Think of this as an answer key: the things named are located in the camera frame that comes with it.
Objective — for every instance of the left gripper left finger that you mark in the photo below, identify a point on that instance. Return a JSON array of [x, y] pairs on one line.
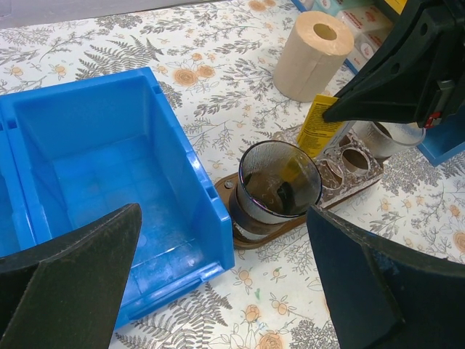
[[67, 292]]

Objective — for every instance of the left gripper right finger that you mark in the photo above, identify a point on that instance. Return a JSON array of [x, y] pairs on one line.
[[381, 294]]

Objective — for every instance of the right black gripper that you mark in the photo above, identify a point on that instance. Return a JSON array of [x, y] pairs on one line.
[[416, 76]]

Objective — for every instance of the clear glass cup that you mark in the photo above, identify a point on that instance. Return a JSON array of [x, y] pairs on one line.
[[385, 139]]

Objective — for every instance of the clear acrylic holder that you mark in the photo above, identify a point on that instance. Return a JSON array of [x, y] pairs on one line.
[[346, 169]]

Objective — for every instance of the yellow toothpaste tube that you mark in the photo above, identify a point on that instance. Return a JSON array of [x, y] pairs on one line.
[[315, 134]]

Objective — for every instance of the oval wooden tray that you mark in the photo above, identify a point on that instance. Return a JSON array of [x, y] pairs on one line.
[[254, 236]]

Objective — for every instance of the colourful shelf unit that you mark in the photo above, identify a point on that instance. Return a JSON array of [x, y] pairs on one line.
[[446, 139]]

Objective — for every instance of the brown toilet paper roll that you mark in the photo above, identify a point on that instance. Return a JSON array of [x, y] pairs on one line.
[[314, 51]]

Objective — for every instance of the blue double bin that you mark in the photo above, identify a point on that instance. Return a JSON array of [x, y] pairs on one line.
[[74, 152]]

